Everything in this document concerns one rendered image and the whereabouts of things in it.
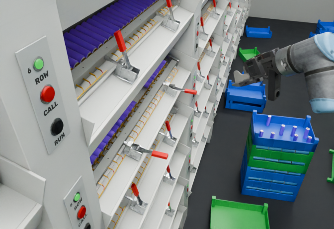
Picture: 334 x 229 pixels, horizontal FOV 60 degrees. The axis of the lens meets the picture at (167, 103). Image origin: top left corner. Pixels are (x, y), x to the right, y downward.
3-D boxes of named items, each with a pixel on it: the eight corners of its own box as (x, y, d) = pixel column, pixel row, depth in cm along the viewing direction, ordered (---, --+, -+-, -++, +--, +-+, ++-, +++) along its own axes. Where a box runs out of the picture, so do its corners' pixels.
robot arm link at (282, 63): (308, 67, 91) (293, 78, 85) (294, 71, 95) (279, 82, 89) (297, 40, 90) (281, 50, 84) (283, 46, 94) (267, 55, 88)
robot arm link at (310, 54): (333, 64, 74) (325, 27, 75) (290, 76, 85) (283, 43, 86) (351, 64, 79) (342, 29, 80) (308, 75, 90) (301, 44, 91)
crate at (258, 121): (306, 126, 160) (310, 115, 155) (314, 152, 144) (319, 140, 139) (250, 120, 164) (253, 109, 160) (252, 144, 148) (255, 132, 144)
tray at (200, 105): (213, 81, 178) (223, 64, 170) (188, 147, 131) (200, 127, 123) (184, 66, 179) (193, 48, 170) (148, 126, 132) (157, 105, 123)
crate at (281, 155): (302, 137, 165) (306, 126, 160) (309, 163, 148) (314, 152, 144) (248, 131, 169) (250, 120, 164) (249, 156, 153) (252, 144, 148)
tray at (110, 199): (186, 81, 101) (197, 59, 95) (101, 239, 54) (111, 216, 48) (135, 55, 102) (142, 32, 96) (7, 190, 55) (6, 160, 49)
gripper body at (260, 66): (253, 56, 103) (282, 44, 93) (262, 78, 104) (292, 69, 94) (240, 63, 99) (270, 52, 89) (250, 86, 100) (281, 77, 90)
